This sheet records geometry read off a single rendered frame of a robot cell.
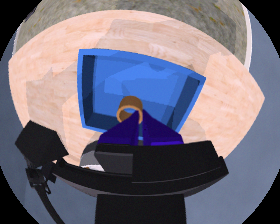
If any blue open crate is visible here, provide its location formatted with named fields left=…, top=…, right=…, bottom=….
left=77, top=48, right=206, bottom=133

